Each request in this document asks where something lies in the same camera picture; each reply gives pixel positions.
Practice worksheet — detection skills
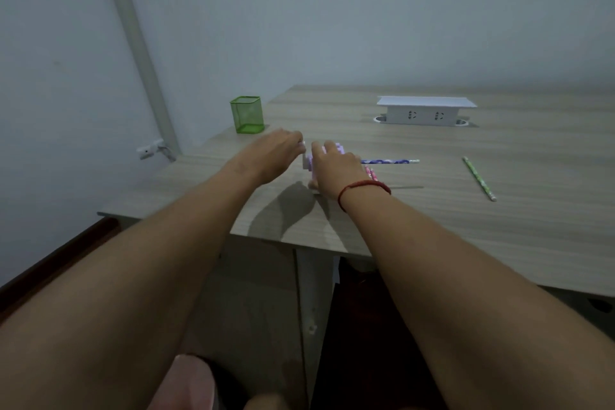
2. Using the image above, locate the person's right forearm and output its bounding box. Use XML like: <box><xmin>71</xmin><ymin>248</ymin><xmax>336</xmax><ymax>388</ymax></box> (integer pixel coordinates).
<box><xmin>338</xmin><ymin>186</ymin><xmax>615</xmax><ymax>410</ymax></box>

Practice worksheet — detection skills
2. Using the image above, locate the person's left forearm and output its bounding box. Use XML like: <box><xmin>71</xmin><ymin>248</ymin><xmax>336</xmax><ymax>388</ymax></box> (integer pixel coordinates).
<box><xmin>0</xmin><ymin>169</ymin><xmax>263</xmax><ymax>410</ymax></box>

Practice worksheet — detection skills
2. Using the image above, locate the white wall pipe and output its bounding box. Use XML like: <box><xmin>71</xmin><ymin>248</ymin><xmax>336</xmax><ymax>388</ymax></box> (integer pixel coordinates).
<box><xmin>95</xmin><ymin>0</ymin><xmax>181</xmax><ymax>156</ymax></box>

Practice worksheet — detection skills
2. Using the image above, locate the white wall socket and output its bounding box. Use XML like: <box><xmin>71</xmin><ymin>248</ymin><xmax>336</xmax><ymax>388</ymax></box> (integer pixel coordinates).
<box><xmin>136</xmin><ymin>138</ymin><xmax>165</xmax><ymax>161</ymax></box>

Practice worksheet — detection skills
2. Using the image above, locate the person's right hand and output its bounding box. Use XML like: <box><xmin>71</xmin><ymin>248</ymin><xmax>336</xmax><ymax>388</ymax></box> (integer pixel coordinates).
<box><xmin>307</xmin><ymin>139</ymin><xmax>381</xmax><ymax>211</ymax></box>

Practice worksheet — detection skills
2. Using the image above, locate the green mesh pen holder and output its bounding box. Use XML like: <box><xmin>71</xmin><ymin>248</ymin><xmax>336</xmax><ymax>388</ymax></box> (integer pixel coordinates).
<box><xmin>229</xmin><ymin>95</ymin><xmax>266</xmax><ymax>135</ymax></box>

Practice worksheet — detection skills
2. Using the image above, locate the purple pencil sharpener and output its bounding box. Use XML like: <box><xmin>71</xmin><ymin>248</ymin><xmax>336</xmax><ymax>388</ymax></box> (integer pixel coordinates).
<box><xmin>301</xmin><ymin>141</ymin><xmax>348</xmax><ymax>190</ymax></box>

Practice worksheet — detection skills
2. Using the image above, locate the green patterned pencil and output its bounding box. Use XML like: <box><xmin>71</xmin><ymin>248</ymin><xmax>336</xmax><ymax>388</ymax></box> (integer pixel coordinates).
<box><xmin>461</xmin><ymin>156</ymin><xmax>498</xmax><ymax>203</ymax></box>

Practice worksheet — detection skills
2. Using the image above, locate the red string bracelet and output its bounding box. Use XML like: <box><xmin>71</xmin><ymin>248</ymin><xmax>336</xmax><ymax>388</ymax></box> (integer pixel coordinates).
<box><xmin>337</xmin><ymin>180</ymin><xmax>393</xmax><ymax>213</ymax></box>

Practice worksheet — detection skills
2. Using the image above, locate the person's left hand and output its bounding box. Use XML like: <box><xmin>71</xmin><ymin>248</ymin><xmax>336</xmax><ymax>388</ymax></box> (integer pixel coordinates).
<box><xmin>229</xmin><ymin>129</ymin><xmax>308</xmax><ymax>186</ymax></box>

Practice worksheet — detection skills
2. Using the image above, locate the wooden desk cabinet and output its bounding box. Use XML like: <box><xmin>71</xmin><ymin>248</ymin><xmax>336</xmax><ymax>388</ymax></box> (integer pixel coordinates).
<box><xmin>120</xmin><ymin>217</ymin><xmax>340</xmax><ymax>410</ymax></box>

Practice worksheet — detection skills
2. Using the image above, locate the white desk socket box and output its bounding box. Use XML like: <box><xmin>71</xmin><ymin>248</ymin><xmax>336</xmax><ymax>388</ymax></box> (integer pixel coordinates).
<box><xmin>373</xmin><ymin>95</ymin><xmax>479</xmax><ymax>127</ymax></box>

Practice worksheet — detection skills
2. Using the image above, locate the person's bare knee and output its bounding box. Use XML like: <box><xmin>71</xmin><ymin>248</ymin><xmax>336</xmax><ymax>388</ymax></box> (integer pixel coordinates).
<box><xmin>243</xmin><ymin>393</ymin><xmax>285</xmax><ymax>410</ymax></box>

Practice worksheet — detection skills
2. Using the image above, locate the person's pink clothing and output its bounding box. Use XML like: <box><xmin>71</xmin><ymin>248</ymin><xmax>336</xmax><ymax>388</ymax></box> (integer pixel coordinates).
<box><xmin>146</xmin><ymin>353</ymin><xmax>217</xmax><ymax>410</ymax></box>

